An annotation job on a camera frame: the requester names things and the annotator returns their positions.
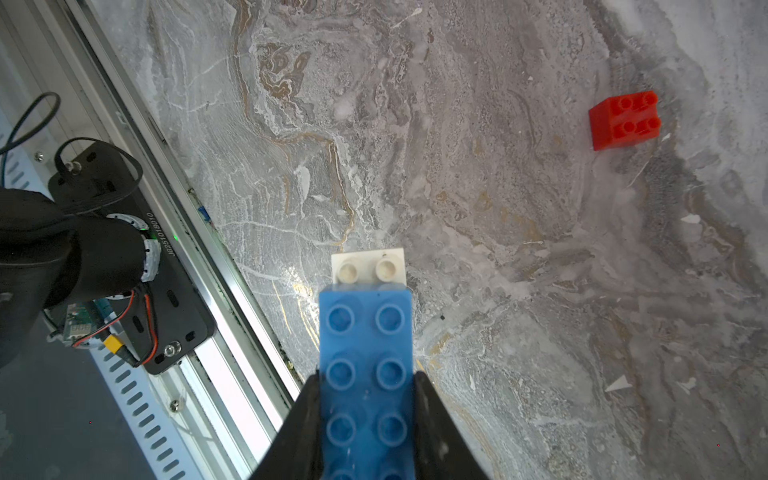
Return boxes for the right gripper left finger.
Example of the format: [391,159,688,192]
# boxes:
[250,372,324,480]

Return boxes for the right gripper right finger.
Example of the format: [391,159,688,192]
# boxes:
[413,371,489,480]

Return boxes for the light blue long lego brick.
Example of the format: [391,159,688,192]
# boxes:
[319,284,415,479]

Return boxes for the white long lego brick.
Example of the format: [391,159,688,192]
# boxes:
[331,248,407,285]

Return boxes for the red square lego brick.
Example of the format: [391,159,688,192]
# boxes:
[589,91,662,151]

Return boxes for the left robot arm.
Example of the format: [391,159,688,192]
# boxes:
[1,189,148,366]

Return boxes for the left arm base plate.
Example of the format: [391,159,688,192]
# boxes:
[48,141,215,375]

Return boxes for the aluminium mounting rail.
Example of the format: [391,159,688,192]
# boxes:
[1,1,295,479]

